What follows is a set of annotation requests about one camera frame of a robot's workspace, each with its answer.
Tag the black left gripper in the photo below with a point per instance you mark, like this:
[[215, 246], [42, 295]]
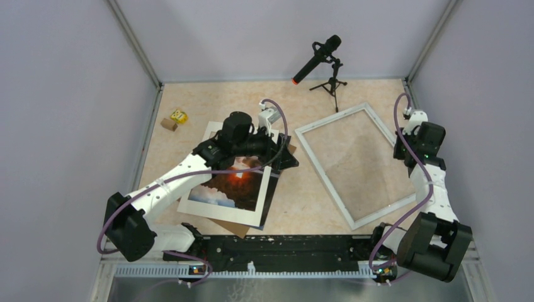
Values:
[[278, 156]]

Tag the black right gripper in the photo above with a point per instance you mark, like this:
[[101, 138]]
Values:
[[397, 154]]

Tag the clear acrylic glass sheet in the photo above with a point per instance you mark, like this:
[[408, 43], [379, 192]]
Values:
[[359, 166]]

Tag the white photo mat board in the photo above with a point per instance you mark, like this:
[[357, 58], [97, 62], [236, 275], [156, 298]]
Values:
[[249, 218]]

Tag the white picture frame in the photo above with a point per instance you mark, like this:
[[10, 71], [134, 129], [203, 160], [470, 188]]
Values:
[[308, 141]]

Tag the sunset landscape photo print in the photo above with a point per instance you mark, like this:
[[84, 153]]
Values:
[[239, 191]]

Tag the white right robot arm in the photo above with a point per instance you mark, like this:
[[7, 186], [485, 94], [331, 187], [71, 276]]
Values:
[[436, 242]]

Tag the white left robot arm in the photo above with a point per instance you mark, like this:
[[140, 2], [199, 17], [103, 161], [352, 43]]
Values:
[[126, 227]]

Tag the yellow toy cube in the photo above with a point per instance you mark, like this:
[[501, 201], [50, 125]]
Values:
[[179, 116]]

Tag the brown cardboard backing board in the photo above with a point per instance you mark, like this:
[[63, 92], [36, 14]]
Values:
[[236, 229]]

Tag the black mini tripod stand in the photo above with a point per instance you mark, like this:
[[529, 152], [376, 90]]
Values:
[[333, 83]]

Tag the small brown cardboard block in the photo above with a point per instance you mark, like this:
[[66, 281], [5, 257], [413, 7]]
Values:
[[169, 124]]

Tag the black shotgun microphone orange tip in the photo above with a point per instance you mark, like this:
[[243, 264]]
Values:
[[322, 54]]

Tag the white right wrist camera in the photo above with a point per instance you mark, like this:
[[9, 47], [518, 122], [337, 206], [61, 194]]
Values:
[[414, 121]]

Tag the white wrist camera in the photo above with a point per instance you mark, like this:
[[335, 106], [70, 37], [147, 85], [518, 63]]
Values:
[[414, 121], [266, 117]]

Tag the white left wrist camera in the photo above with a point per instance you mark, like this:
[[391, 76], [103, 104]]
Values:
[[266, 117]]

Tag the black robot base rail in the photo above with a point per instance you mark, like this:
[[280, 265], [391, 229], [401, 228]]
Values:
[[283, 253]]

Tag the white toothed cable channel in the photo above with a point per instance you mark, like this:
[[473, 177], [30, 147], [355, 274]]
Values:
[[185, 271]]

